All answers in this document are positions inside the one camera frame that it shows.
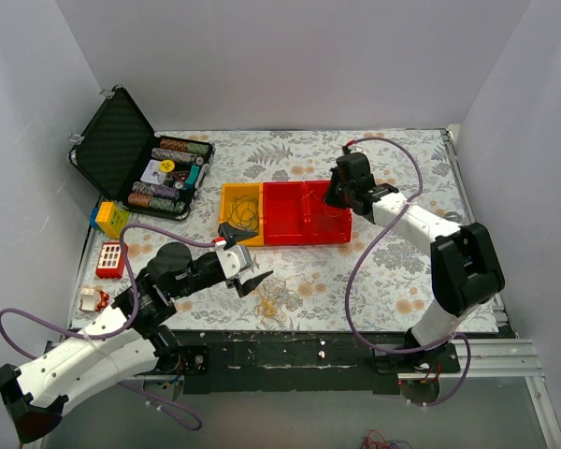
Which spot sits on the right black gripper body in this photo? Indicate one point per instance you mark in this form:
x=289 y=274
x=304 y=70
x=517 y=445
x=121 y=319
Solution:
x=338 y=188

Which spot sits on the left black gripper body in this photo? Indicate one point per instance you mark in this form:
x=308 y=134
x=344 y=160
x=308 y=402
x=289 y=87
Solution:
x=231 y=281

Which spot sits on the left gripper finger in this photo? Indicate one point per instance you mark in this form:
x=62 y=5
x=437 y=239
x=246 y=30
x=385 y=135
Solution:
x=248 y=286
x=233 y=235

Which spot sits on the yellow plastic bin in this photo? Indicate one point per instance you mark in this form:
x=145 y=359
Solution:
x=242 y=207

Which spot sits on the red double plastic bin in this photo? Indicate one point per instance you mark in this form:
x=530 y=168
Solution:
x=295 y=215

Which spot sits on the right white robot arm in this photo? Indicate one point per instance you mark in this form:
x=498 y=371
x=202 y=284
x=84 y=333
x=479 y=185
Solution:
x=465 y=272

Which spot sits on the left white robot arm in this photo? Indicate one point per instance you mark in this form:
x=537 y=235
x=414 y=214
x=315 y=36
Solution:
x=128 y=337

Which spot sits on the floral table mat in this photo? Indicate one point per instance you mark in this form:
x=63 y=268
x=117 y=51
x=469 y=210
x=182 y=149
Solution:
x=316 y=288

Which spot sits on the yellow blue toy block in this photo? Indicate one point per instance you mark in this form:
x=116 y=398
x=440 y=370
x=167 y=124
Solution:
x=109 y=218

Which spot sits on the small red white toy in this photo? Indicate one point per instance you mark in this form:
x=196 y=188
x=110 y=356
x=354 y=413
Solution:
x=92 y=300

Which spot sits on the black microphone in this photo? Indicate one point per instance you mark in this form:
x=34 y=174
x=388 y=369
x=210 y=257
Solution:
x=454 y=217

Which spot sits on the black poker chip case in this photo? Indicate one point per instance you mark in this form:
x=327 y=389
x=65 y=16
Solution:
x=120 y=154

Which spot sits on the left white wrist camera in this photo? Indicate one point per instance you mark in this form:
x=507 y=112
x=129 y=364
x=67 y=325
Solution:
x=233 y=260

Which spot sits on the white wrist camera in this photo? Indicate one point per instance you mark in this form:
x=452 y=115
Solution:
x=352 y=147
x=233 y=260

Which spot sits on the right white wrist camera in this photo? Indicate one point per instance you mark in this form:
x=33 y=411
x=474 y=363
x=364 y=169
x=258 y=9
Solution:
x=352 y=147

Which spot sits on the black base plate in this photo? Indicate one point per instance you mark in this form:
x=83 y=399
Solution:
x=235 y=362

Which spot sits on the aluminium frame rail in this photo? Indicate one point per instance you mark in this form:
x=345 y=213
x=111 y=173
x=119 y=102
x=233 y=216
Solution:
x=500 y=358

